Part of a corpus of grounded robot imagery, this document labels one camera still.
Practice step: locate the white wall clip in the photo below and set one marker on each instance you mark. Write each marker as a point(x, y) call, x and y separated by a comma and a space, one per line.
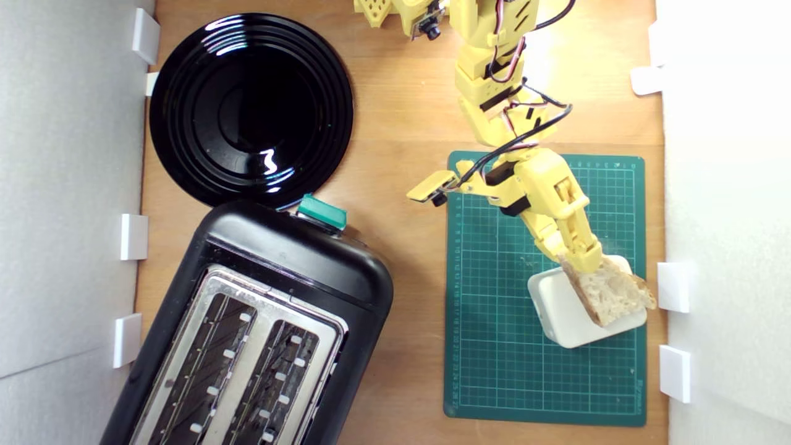
point(146, 36)
point(127, 340)
point(673, 287)
point(675, 374)
point(647, 80)
point(134, 236)
point(152, 83)

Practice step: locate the yellow perforated bracket with camera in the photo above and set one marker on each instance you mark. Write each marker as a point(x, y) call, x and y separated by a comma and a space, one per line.
point(408, 15)

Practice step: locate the black two-slot toaster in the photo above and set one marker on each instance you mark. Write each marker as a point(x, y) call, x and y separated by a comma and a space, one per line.
point(290, 253)

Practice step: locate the green toaster lever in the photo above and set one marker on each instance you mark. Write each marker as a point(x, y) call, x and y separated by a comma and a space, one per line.
point(321, 211)

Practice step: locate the black plate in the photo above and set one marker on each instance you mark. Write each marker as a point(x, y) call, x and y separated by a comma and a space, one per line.
point(247, 111)

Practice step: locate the yellow gripper camera mount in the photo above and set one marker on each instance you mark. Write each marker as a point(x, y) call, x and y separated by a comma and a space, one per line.
point(429, 185)

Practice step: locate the brown bread slice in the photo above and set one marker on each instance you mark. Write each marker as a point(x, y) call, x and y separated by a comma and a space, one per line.
point(612, 293)

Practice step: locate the white block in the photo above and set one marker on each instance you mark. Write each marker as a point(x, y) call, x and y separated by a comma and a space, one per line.
point(568, 321)

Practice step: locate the green cutting mat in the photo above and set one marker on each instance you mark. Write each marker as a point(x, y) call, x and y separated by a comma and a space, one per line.
point(494, 371)

